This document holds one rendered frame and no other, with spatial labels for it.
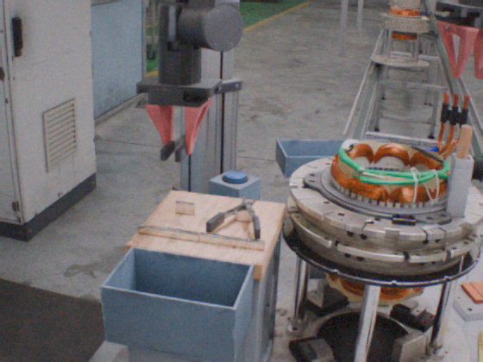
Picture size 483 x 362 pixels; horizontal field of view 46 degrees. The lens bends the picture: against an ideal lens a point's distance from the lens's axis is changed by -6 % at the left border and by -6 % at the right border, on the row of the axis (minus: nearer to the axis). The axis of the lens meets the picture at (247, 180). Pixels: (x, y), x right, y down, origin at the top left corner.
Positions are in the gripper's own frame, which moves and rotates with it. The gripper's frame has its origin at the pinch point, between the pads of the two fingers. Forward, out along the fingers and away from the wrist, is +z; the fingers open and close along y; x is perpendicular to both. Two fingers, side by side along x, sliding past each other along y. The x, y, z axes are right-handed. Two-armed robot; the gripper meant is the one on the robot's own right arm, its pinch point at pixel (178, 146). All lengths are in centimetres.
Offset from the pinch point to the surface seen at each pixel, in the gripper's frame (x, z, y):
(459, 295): 35, 38, 49
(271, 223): 4.5, 11.9, 12.5
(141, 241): -6.0, 12.0, -3.6
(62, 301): 119, 114, -91
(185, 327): -18.4, 16.1, 6.1
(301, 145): 45.3, 12.4, 12.5
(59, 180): 198, 92, -132
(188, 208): 3.9, 10.7, 0.2
